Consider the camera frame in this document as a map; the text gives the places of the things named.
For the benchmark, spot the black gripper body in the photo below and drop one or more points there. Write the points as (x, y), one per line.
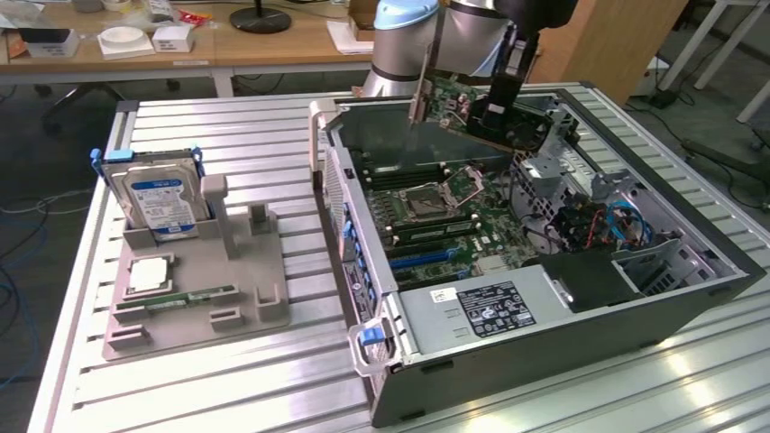
(535, 13)

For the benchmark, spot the green graphics card with fan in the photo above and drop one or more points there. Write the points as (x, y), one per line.
(448, 101)

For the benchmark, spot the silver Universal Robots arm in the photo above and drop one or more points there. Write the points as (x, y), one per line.
(403, 49)

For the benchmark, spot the wooden cabinet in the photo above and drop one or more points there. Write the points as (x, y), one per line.
(602, 45)

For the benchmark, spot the metal disk bay cage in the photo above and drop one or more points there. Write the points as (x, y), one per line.
(545, 171)

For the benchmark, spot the metal socket cover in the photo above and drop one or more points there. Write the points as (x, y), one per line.
(466, 182)

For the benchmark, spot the CPU socket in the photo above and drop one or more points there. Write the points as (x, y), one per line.
(426, 200)

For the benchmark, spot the dark RAM stick with label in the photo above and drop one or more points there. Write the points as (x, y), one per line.
(432, 231)

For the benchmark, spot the green motherboard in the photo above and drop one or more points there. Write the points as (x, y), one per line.
(481, 252)

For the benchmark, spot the blue expansion slot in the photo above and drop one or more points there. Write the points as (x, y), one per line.
(418, 260)

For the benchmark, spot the black chair base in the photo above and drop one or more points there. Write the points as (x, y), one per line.
(727, 155)
(65, 104)

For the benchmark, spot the wooden desk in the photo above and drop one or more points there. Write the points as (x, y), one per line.
(271, 49)

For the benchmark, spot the black lamp base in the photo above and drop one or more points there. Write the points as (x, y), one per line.
(262, 20)

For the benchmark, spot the silver power supply unit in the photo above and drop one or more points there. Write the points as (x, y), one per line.
(432, 325)

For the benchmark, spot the red packet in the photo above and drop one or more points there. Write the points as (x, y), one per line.
(194, 19)

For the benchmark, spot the white labelled box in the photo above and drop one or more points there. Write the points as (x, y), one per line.
(174, 39)

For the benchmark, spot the grey parts rack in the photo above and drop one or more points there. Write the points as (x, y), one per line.
(199, 270)

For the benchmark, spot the black open PC case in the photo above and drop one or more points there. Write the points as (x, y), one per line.
(541, 383)

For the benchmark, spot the white round holder block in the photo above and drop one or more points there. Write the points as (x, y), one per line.
(123, 43)

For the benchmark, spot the green RAM stick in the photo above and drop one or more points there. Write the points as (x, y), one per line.
(204, 296)

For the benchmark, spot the silver CPU chip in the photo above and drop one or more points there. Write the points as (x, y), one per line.
(150, 274)

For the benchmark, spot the grey cup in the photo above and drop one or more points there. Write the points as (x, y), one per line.
(88, 5)

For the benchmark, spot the white box with black top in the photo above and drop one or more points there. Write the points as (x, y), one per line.
(51, 43)

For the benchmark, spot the white table frame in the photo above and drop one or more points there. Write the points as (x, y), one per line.
(723, 40)

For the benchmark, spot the hard disk with blue bracket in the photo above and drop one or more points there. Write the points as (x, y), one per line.
(150, 198)

